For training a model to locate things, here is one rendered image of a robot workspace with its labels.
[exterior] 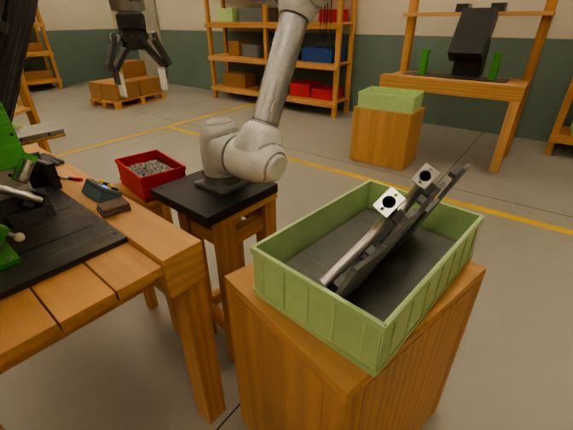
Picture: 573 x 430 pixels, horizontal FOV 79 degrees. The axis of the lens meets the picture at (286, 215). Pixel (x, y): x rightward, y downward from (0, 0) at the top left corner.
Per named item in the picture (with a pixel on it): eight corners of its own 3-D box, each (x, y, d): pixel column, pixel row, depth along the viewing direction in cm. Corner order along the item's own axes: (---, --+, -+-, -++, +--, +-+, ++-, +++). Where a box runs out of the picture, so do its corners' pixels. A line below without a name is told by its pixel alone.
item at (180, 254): (43, 168, 200) (34, 143, 192) (207, 277, 115) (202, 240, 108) (15, 176, 191) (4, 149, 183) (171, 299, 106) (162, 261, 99)
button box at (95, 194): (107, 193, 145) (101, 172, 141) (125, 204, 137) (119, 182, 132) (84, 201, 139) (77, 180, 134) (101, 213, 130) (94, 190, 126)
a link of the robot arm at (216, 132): (225, 161, 154) (220, 111, 143) (253, 171, 143) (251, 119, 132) (195, 171, 143) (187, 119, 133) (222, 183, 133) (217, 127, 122)
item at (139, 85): (140, 95, 777) (132, 59, 740) (165, 98, 743) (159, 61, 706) (91, 105, 686) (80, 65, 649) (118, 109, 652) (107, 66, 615)
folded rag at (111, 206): (102, 218, 120) (100, 212, 118) (96, 210, 125) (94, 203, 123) (132, 210, 125) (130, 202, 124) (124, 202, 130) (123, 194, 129)
